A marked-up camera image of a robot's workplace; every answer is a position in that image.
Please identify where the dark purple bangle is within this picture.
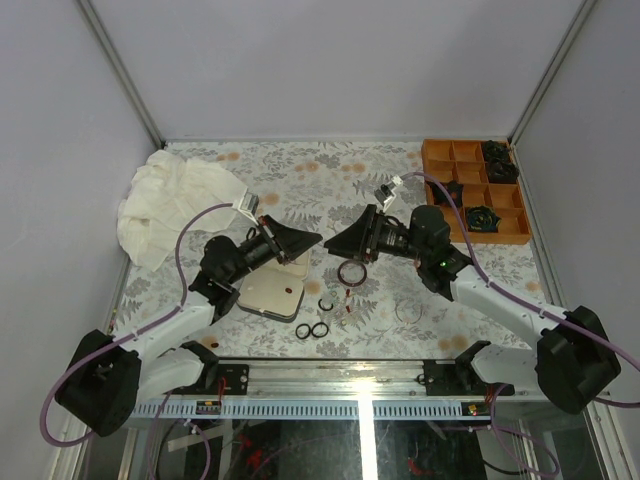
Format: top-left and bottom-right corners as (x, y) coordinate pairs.
(337, 260), (368, 287)

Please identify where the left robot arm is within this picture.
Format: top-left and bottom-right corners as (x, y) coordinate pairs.
(53, 215), (322, 437)

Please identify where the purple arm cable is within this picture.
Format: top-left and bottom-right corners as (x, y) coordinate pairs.
(399, 172), (640, 476)
(40, 202), (239, 480)

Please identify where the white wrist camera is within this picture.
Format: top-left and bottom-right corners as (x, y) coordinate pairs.
(232, 192), (259, 224)
(374, 175), (404, 213)

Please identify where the dark fabric flower in tray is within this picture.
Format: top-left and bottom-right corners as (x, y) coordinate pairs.
(481, 140), (519, 184)

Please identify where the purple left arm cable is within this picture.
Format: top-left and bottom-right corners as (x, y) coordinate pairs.
(40, 202), (239, 480)

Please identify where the wooden compartment tray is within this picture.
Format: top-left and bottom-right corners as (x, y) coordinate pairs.
(421, 139), (531, 245)

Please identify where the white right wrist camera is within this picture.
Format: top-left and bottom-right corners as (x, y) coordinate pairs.
(374, 175), (404, 213)

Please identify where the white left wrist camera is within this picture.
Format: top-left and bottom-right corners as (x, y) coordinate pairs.
(232, 192), (259, 224)

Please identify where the dark green bangle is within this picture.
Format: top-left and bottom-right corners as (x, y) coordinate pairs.
(317, 299), (334, 312)

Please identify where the dark flower with blue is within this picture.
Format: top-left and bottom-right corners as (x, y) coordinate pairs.
(464, 205), (501, 233)

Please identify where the silver hoop bangle right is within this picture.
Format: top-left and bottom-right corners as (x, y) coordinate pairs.
(394, 299), (424, 325)

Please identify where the cream navy jewelry box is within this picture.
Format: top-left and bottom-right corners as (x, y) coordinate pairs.
(237, 251), (311, 323)

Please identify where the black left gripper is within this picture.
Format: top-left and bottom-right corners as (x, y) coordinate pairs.
(227, 215), (323, 287)

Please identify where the aluminium mounting rail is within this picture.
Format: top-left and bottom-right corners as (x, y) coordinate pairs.
(134, 357), (614, 421)

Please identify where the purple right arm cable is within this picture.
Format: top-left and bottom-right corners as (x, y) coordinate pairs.
(399, 172), (640, 476)

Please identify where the floral patterned tablecloth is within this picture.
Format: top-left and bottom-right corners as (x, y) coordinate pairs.
(104, 139), (566, 361)

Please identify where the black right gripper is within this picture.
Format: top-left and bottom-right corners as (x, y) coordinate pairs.
(325, 205), (429, 265)

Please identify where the white crumpled cloth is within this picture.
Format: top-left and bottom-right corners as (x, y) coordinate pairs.
(117, 150), (248, 271)

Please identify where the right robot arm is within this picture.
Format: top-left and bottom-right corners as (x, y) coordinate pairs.
(324, 205), (621, 414)

